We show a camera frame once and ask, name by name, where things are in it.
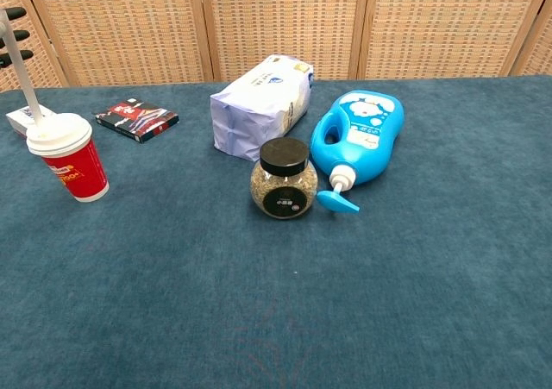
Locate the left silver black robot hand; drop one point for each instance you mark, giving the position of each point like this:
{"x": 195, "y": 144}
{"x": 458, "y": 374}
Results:
{"x": 19, "y": 35}

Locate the transparent plastic straw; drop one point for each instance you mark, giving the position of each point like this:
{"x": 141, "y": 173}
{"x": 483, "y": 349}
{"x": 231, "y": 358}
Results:
{"x": 21, "y": 67}

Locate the red paper cup white lid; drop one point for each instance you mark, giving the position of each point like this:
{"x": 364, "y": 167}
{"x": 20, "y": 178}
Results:
{"x": 78, "y": 169}

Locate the glass jar black lid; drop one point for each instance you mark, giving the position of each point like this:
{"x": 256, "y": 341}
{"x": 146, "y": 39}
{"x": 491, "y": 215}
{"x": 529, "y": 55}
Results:
{"x": 282, "y": 182}

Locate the white toothpaste box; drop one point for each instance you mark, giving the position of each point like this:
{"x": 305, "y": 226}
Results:
{"x": 17, "y": 119}

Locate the black red card box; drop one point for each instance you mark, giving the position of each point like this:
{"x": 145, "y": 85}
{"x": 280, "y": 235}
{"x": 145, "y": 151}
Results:
{"x": 138, "y": 120}

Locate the white tissue pack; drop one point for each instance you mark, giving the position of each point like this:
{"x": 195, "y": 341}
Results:
{"x": 259, "y": 104}

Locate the woven bamboo folding screen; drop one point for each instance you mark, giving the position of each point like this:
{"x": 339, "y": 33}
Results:
{"x": 280, "y": 22}

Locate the blue pump detergent bottle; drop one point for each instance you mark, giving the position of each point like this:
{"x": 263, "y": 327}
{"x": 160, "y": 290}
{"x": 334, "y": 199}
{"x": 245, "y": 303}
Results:
{"x": 366, "y": 152}

